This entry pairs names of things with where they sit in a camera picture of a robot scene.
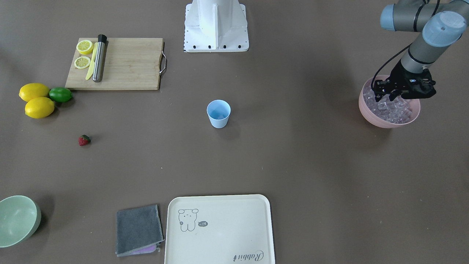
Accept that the cream rabbit tray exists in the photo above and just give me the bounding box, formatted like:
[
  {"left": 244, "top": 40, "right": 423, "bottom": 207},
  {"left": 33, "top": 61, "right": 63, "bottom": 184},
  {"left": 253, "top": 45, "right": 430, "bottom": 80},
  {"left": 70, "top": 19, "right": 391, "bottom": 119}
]
[{"left": 164, "top": 194, "right": 276, "bottom": 264}]

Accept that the clear ice cubes pile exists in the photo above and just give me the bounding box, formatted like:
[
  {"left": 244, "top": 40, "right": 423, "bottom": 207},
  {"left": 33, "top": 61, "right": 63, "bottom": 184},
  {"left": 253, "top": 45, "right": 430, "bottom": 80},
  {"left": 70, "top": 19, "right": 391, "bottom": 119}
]
[{"left": 362, "top": 87, "right": 413, "bottom": 124}]

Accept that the lower whole yellow lemon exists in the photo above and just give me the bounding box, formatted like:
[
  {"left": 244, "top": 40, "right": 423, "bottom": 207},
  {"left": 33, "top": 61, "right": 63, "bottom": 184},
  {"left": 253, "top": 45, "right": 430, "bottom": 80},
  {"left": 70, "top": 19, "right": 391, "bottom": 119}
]
[{"left": 25, "top": 97, "right": 55, "bottom": 119}]

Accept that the light blue cup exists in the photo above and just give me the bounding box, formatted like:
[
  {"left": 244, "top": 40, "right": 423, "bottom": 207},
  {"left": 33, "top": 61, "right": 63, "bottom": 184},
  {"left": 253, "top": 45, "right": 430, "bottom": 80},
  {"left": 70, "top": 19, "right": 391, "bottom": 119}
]
[{"left": 207, "top": 100, "right": 231, "bottom": 129}]

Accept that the green lime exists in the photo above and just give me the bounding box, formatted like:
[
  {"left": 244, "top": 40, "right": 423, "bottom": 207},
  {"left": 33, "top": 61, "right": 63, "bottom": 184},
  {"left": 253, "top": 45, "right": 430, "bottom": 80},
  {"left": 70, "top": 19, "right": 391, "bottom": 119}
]
[{"left": 49, "top": 87, "right": 73, "bottom": 103}]

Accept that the upper lemon half slice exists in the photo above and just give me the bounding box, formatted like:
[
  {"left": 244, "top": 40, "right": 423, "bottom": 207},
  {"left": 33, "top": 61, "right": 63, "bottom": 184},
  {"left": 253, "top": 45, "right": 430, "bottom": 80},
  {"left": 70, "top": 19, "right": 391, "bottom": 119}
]
[{"left": 76, "top": 40, "right": 94, "bottom": 55}]

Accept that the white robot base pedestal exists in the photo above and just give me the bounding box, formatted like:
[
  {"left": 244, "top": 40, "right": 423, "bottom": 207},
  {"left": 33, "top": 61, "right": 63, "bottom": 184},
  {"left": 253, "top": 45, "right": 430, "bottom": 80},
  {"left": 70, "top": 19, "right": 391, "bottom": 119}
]
[{"left": 183, "top": 0, "right": 250, "bottom": 52}]

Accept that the yellow plastic knife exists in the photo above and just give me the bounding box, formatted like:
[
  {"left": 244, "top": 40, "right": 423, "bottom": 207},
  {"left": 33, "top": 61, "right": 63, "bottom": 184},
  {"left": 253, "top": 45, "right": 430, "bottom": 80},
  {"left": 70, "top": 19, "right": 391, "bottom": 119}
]
[{"left": 85, "top": 42, "right": 98, "bottom": 80}]

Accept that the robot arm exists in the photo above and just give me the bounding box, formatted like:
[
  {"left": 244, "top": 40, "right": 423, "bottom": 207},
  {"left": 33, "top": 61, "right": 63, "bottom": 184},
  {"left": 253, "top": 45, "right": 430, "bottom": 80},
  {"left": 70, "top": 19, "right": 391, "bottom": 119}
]
[{"left": 371, "top": 0, "right": 469, "bottom": 102}]

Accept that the whole yellow lemon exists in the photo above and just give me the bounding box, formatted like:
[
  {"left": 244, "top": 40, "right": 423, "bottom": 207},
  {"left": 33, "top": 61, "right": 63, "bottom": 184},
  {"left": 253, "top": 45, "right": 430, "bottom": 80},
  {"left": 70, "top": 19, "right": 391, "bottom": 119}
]
[
  {"left": 19, "top": 82, "right": 50, "bottom": 102},
  {"left": 25, "top": 97, "right": 55, "bottom": 119}
]

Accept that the mint green bowl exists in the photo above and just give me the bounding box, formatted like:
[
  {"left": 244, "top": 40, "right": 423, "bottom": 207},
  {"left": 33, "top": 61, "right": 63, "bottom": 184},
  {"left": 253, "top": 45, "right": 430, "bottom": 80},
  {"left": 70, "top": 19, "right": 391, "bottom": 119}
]
[{"left": 0, "top": 195, "right": 42, "bottom": 248}]

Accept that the grey folded cloth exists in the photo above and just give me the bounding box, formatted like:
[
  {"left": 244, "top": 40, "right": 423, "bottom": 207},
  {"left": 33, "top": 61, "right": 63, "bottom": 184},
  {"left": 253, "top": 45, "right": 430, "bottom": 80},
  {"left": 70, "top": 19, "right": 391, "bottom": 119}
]
[{"left": 115, "top": 204, "right": 164, "bottom": 257}]

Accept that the pink bowl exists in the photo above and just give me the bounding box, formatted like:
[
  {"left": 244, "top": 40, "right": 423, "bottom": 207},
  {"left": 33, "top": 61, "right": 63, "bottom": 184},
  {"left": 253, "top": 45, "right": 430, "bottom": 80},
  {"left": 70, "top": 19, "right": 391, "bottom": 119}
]
[{"left": 358, "top": 77, "right": 421, "bottom": 129}]

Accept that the lower lemon half slice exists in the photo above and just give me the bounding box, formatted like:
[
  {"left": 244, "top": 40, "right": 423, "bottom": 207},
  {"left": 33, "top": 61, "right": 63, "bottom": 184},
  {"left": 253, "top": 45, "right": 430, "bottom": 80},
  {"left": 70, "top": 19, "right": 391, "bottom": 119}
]
[{"left": 74, "top": 56, "right": 92, "bottom": 70}]

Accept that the bamboo cutting board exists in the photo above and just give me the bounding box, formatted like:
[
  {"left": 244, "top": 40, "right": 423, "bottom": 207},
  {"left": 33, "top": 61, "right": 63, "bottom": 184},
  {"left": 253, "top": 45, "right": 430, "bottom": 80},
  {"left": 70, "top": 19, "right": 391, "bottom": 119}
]
[{"left": 65, "top": 37, "right": 167, "bottom": 91}]

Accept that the red strawberry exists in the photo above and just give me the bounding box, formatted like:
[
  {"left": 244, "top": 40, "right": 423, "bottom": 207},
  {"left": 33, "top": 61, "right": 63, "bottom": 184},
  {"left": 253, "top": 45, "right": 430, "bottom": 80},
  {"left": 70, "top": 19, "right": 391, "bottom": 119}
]
[{"left": 78, "top": 134, "right": 92, "bottom": 146}]

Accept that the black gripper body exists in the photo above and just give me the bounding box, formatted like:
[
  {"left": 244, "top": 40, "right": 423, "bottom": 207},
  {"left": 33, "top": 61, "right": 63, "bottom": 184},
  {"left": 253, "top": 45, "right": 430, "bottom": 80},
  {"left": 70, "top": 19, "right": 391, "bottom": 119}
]
[{"left": 373, "top": 62, "right": 436, "bottom": 101}]

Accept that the steel muddler black tip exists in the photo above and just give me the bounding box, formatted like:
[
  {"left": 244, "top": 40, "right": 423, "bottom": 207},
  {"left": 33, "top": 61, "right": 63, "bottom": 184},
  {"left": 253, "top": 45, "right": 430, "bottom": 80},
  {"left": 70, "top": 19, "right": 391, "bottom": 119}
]
[{"left": 92, "top": 34, "right": 107, "bottom": 83}]

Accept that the lemon half slice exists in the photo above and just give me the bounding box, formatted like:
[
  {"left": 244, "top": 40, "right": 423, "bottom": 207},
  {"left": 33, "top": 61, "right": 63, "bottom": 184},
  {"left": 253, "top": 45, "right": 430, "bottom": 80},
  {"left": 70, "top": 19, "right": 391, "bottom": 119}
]
[
  {"left": 74, "top": 56, "right": 92, "bottom": 70},
  {"left": 76, "top": 40, "right": 94, "bottom": 55}
]

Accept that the upper whole yellow lemon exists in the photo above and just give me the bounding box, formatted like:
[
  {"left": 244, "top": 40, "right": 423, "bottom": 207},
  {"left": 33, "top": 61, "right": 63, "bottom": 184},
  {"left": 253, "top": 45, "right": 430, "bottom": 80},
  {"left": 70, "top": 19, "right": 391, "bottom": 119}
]
[{"left": 19, "top": 82, "right": 50, "bottom": 102}]

